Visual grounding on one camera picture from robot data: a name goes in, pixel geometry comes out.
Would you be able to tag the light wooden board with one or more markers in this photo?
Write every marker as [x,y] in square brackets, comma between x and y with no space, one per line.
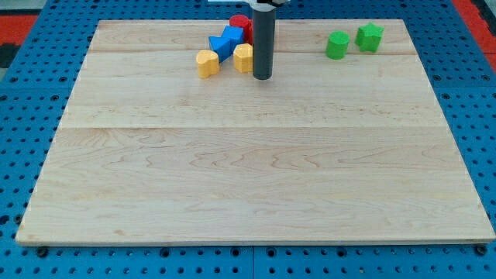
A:
[327,152]

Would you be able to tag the yellow hexagon block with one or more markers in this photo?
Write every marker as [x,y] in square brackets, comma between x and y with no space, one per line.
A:
[243,58]

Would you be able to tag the yellow heart block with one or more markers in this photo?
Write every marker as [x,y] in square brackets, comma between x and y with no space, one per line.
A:
[207,63]

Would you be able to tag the blue triangular block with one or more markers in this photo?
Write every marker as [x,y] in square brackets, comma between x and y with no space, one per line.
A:
[221,46]

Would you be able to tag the blue cube block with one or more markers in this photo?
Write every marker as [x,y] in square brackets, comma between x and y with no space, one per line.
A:
[235,35]

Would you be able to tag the red block behind rod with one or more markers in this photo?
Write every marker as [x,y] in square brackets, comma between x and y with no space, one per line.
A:
[249,32]

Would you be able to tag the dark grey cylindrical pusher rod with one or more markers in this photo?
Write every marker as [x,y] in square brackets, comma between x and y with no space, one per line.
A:
[263,43]

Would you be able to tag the red cylinder block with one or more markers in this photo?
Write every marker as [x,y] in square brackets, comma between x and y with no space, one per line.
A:
[241,21]

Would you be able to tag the green cylinder block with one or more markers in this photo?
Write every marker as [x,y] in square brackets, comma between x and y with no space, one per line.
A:
[337,45]

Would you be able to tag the green star block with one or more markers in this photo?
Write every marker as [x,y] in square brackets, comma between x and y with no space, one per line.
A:
[368,37]

